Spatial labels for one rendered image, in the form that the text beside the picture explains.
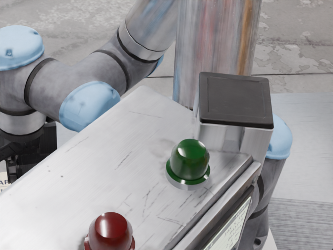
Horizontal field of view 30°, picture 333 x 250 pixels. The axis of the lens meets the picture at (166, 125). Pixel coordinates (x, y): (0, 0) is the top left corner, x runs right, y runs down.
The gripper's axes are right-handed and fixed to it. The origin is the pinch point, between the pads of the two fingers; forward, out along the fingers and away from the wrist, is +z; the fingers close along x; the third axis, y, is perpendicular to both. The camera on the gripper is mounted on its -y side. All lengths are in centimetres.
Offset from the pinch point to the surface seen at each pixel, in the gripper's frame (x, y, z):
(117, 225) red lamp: -53, 4, -61
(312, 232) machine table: -12, 53, 5
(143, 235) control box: -52, 6, -59
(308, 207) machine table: -6, 55, 5
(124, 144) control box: -45, 6, -59
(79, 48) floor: 160, 37, 88
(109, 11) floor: 188, 57, 88
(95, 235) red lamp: -53, 3, -61
